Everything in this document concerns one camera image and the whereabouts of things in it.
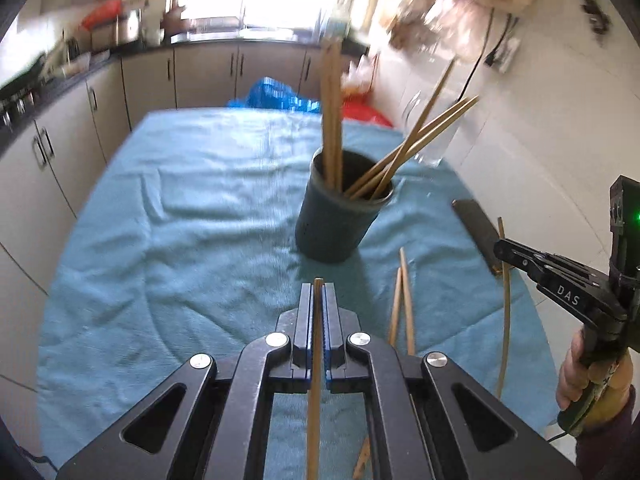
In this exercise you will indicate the black flat case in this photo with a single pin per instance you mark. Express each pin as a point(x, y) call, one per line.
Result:
point(477, 232)

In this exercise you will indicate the dark grey utensil holder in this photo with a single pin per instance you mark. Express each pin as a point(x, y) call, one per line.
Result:
point(330, 225)

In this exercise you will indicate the bunch of bamboo chopsticks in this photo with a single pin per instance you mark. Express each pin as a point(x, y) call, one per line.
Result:
point(331, 110)

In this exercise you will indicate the white power strip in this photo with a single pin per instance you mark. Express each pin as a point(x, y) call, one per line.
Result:
point(504, 54)

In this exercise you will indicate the clear glass pitcher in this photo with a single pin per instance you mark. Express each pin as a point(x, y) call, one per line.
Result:
point(430, 130)

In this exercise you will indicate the long bamboo chopstick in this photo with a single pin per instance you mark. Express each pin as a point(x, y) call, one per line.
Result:
point(362, 457)
point(507, 310)
point(395, 310)
point(315, 410)
point(407, 305)

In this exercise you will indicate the white plastic bag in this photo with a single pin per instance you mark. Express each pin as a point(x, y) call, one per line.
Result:
point(361, 74)

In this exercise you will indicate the person's right forearm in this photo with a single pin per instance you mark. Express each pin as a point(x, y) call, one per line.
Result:
point(615, 452)

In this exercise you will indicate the grey kitchen cabinets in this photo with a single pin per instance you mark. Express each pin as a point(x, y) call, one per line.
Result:
point(65, 160)

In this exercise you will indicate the red plastic bag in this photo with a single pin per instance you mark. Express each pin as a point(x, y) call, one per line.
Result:
point(367, 112)

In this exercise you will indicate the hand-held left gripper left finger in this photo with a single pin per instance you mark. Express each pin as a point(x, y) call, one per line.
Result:
point(304, 330)

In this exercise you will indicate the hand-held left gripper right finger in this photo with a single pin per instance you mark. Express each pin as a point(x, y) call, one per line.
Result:
point(330, 330)

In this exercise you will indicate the steel rice cooker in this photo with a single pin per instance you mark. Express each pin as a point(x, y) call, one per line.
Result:
point(128, 25)

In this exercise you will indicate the red plastic basin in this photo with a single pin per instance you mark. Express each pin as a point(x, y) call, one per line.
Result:
point(101, 14)

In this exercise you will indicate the person's right hand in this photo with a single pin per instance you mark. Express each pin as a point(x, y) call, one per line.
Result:
point(575, 375)

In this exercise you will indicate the blue plastic bag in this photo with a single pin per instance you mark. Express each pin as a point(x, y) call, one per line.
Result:
point(272, 96)

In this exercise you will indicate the brown clay pot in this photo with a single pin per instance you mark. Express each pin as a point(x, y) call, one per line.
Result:
point(175, 19)

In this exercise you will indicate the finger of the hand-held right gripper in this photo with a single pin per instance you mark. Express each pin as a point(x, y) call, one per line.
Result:
point(540, 261)
point(585, 302)

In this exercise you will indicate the blue-green towel tablecloth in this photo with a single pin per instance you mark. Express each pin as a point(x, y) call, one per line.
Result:
point(200, 240)

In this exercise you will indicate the hanging clear plastic bag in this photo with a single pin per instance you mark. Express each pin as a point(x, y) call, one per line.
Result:
point(457, 20)

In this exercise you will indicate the black kitchen countertop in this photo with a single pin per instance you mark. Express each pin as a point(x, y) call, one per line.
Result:
point(150, 47)

